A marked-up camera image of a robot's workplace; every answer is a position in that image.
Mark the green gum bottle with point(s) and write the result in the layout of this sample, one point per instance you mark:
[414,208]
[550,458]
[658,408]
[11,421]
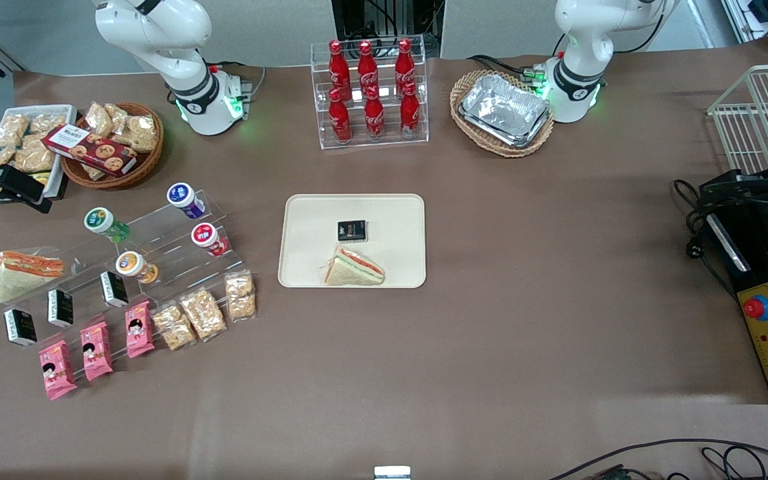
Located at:
[105,224]

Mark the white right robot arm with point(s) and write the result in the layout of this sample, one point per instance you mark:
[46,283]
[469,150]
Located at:
[157,40]

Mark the white rectangular tray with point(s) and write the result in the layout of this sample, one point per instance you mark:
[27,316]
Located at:
[67,113]

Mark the orange gum bottle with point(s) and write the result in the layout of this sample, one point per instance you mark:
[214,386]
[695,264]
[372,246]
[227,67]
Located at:
[134,266]

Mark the blue gum bottle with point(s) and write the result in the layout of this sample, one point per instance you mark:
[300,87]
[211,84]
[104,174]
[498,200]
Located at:
[184,199]

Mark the red gum bottle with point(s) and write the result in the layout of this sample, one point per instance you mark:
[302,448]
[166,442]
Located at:
[208,239]

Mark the beige plastic tray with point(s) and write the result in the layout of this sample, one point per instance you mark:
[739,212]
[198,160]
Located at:
[397,226]

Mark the yellow snack packet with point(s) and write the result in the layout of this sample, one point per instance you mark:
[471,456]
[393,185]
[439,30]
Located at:
[40,178]

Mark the black flat board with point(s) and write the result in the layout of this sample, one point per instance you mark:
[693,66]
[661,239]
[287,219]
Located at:
[57,190]

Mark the clear crispy snack packet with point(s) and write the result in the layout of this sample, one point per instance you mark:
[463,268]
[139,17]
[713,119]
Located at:
[98,118]
[0,158]
[92,172]
[12,130]
[174,326]
[48,123]
[118,114]
[140,133]
[34,156]
[240,296]
[202,313]

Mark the large wrapped triangle sandwich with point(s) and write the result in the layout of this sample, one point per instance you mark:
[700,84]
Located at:
[24,273]

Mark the dark red cookie box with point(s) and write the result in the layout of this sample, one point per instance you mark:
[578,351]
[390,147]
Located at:
[94,150]

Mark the black control box yellow panel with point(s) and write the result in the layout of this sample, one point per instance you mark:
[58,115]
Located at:
[767,280]

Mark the black and white small box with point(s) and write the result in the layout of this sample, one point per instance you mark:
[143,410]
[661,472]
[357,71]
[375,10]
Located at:
[60,308]
[114,289]
[20,327]

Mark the red emergency stop button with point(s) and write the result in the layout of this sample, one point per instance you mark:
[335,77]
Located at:
[757,307]

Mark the round brown wicker basket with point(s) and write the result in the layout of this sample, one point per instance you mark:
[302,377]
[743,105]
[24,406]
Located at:
[147,163]

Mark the clear acrylic tiered display stand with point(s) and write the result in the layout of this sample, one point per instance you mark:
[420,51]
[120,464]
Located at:
[157,236]

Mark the pink snack packet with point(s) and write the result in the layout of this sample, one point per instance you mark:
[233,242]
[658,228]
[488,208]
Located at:
[57,370]
[138,330]
[96,351]

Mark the stacked aluminium foil trays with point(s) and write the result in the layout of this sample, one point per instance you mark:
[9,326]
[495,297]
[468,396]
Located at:
[504,110]

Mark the oval wicker basket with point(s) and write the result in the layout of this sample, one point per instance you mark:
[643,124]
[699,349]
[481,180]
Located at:
[490,148]

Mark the clear acrylic bottle rack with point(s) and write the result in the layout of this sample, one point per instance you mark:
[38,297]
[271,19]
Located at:
[320,133]

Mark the red cola bottle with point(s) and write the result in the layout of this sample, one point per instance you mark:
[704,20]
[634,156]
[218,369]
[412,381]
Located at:
[374,118]
[404,65]
[340,120]
[367,66]
[339,70]
[410,114]

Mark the black box with gold print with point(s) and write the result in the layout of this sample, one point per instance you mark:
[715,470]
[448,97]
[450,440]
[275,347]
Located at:
[352,230]

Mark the small wrapped triangle sandwich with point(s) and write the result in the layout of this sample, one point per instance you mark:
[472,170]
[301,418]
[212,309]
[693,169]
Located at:
[352,268]

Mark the black equipment rack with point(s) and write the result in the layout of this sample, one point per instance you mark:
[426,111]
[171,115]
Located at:
[384,20]

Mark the small white metal object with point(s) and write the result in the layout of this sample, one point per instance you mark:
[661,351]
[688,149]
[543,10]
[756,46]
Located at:
[392,473]

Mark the metal shelf frame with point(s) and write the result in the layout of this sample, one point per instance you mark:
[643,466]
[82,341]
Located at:
[764,16]

